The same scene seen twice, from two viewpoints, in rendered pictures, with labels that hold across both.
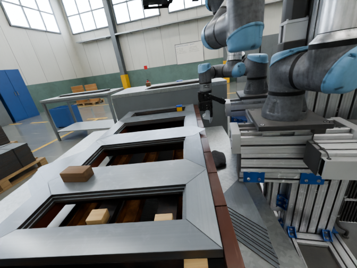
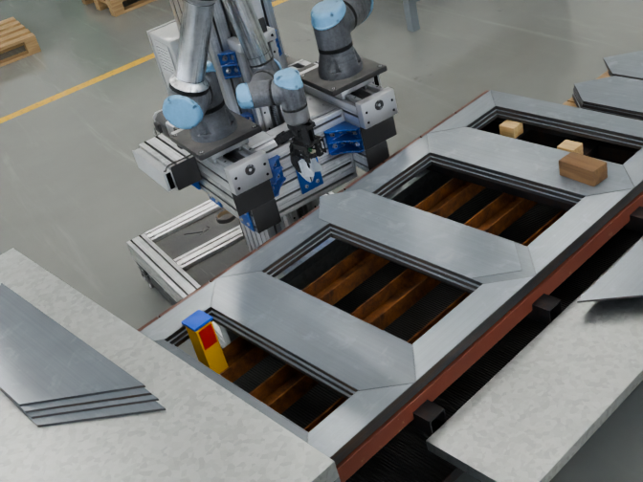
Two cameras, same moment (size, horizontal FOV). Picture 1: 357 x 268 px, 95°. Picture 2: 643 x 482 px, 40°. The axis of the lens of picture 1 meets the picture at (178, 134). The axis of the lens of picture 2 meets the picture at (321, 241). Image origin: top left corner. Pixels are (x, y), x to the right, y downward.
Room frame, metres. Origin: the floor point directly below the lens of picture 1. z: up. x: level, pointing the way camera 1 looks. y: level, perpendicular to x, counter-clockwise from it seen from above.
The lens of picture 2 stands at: (2.57, 1.58, 2.20)
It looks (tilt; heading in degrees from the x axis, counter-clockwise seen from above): 33 degrees down; 230
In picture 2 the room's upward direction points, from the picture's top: 15 degrees counter-clockwise
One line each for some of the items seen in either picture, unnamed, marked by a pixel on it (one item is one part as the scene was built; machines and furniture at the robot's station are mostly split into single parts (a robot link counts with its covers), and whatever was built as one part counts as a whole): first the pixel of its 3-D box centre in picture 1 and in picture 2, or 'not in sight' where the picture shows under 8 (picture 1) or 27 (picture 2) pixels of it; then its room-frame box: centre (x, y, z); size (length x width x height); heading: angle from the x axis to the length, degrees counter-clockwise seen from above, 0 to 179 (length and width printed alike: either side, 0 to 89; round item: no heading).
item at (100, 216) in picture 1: (98, 218); (569, 150); (0.45, 0.34, 0.79); 0.06 x 0.05 x 0.04; 85
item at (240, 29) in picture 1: (240, 25); not in sight; (0.43, -0.18, 1.34); 0.11 x 0.08 x 0.11; 11
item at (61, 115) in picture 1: (66, 116); not in sight; (4.91, 3.24, 0.29); 0.61 x 0.43 x 0.57; 74
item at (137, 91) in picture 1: (169, 86); (23, 417); (2.16, 0.03, 1.03); 1.30 x 0.60 x 0.04; 85
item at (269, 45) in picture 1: (270, 57); not in sight; (8.49, -4.93, 0.98); 1.00 x 0.48 x 1.95; 75
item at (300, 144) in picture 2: (205, 100); (304, 139); (1.02, -0.20, 1.04); 0.09 x 0.08 x 0.12; 86
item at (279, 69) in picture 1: (290, 69); (331, 23); (0.59, -0.42, 1.20); 0.13 x 0.12 x 0.14; 11
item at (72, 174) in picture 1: (77, 173); (583, 168); (0.65, 0.49, 0.87); 0.12 x 0.06 x 0.05; 79
